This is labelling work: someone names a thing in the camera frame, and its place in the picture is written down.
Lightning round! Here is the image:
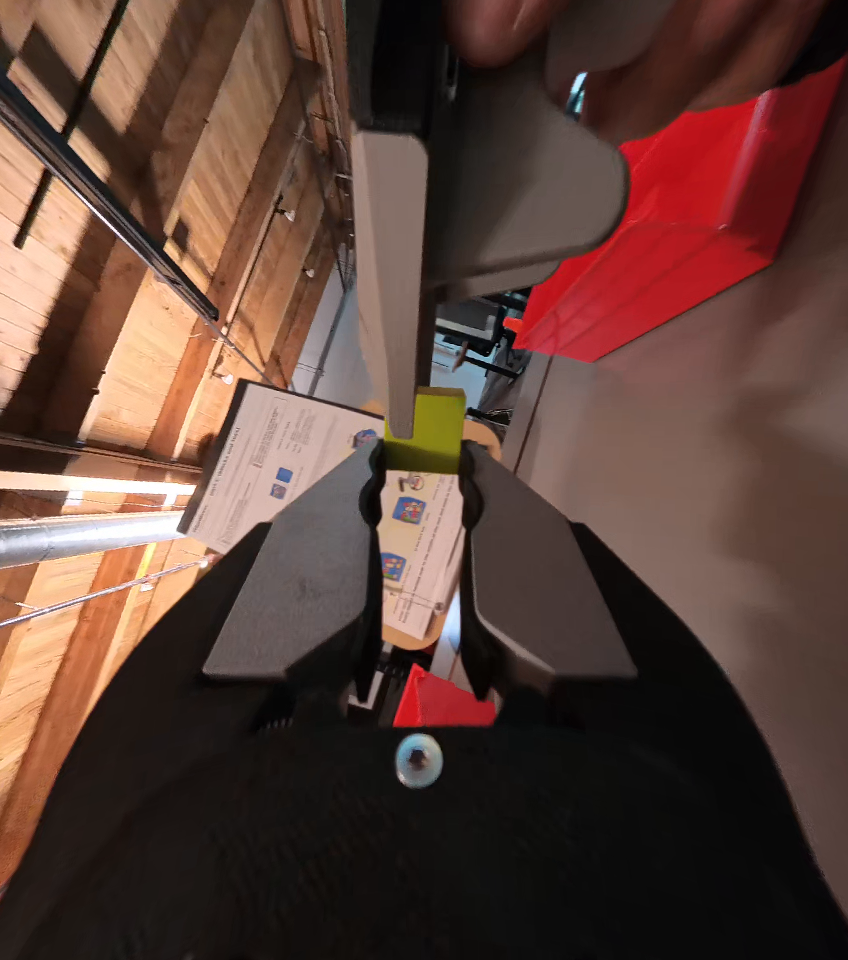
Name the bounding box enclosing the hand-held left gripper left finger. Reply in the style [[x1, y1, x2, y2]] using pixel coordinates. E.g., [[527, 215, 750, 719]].
[[202, 438, 385, 700]]

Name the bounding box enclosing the person's right hand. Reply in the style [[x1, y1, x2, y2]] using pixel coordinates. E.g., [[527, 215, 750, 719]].
[[445, 0, 845, 145]]

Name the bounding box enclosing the white printed instruction sheet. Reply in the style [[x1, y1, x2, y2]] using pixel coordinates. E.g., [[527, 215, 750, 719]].
[[175, 378, 470, 625]]

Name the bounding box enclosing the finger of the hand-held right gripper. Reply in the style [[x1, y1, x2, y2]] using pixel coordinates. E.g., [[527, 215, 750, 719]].
[[352, 131, 430, 441], [424, 63, 632, 303]]

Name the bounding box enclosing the small green wooden block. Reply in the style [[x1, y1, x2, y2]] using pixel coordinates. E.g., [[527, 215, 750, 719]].
[[382, 387, 469, 476]]

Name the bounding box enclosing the long ceiling light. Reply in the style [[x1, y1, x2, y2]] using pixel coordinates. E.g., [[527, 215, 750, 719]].
[[0, 466, 199, 502]]

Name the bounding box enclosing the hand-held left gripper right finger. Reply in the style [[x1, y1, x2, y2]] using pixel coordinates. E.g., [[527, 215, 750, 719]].
[[457, 442, 640, 700]]

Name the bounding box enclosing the black ceiling rail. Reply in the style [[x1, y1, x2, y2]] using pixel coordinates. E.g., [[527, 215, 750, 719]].
[[0, 9, 220, 324]]

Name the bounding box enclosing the background office furniture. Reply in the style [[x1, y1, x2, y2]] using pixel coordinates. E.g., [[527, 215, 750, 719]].
[[433, 288, 533, 425]]

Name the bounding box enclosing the silver metal duct pipe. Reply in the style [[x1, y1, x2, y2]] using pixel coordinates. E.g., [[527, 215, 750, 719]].
[[0, 508, 209, 580]]

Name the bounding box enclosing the red plastic bin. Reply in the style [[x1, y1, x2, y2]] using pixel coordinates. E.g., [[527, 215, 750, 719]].
[[391, 663, 502, 728], [502, 56, 848, 366]]

